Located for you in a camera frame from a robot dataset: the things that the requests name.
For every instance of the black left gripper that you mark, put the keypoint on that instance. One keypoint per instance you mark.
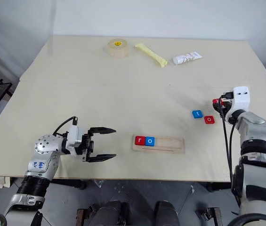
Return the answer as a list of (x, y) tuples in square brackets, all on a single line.
[(87, 146)]

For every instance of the red letter o block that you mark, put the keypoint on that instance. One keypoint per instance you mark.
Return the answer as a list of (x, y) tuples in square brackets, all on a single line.
[(209, 119)]

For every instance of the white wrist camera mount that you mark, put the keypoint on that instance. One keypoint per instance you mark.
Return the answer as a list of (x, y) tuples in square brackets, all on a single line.
[(73, 137), (241, 100)]

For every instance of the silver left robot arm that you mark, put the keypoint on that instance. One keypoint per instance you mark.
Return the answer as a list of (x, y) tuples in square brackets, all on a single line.
[(43, 162)]

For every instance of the wooden letter tray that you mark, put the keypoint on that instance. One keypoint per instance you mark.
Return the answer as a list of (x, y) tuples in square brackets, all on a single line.
[(168, 144)]

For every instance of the blue letter o block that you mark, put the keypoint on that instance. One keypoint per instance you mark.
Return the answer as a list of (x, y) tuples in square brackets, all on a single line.
[(150, 141)]

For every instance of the white squeeze tube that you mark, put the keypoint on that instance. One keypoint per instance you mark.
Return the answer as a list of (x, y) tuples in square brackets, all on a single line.
[(187, 58)]

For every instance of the rusty metal bracket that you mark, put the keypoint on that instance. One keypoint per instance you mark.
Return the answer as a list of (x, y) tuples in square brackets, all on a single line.
[(214, 215), (82, 216)]

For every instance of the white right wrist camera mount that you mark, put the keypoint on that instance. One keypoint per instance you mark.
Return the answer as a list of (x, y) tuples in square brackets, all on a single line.
[(241, 100)]

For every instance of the blue letter t block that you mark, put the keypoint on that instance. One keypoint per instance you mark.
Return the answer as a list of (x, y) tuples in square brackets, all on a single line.
[(197, 114)]

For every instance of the dark rounded shape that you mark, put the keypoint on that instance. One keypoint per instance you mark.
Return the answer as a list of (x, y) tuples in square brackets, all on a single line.
[(166, 213), (112, 213)]

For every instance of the yellow long packet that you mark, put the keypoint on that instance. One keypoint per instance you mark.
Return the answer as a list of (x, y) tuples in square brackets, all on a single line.
[(150, 55)]

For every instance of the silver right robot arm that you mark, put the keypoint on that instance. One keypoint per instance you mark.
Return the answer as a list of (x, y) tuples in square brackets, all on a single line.
[(256, 150)]

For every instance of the clear tape roll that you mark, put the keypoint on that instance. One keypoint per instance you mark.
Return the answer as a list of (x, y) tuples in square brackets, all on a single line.
[(118, 48)]

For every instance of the red letter r block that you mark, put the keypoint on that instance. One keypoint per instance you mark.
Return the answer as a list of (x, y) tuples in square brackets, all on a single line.
[(139, 140)]

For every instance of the black table frame bar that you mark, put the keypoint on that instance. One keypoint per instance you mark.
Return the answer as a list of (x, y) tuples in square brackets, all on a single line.
[(71, 183)]

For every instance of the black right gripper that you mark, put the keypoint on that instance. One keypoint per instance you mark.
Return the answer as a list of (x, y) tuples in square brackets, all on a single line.
[(225, 106)]

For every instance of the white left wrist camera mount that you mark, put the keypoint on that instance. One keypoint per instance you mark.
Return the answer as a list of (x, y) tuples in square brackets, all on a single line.
[(73, 137)]

